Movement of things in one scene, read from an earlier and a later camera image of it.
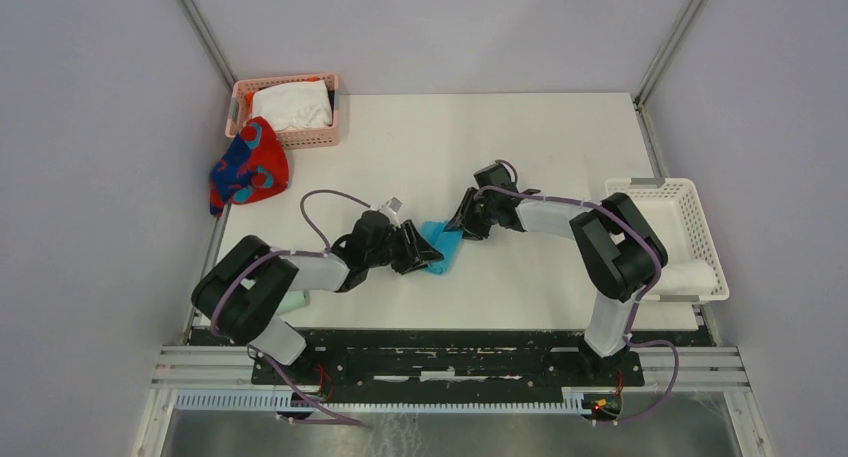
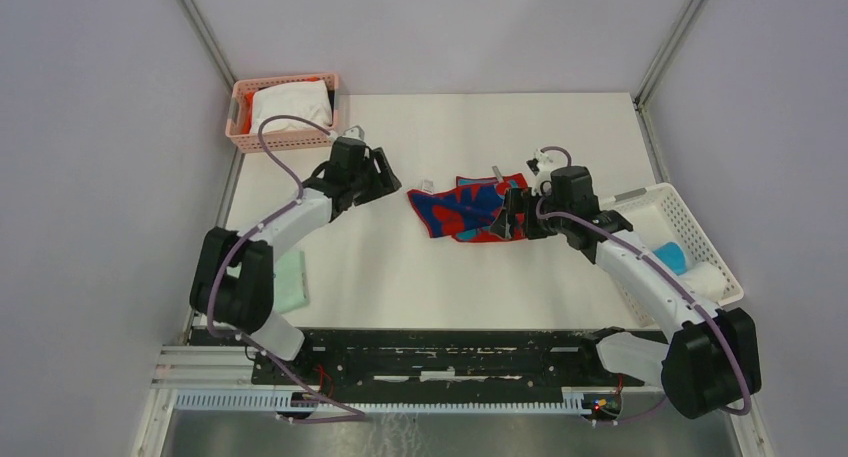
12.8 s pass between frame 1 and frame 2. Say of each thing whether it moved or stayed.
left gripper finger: moved
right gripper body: moved
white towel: moved
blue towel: moved
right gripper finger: moved
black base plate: stayed
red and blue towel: moved
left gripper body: moved
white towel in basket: stayed
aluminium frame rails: stayed
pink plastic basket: stayed
